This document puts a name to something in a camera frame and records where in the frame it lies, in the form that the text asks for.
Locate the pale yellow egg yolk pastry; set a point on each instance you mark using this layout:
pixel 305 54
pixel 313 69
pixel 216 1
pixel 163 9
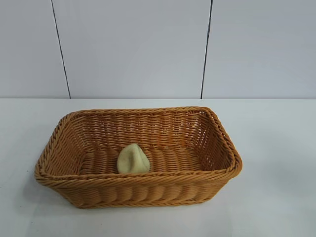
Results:
pixel 133 160

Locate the tan woven wicker basket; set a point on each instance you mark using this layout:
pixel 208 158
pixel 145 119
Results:
pixel 172 182

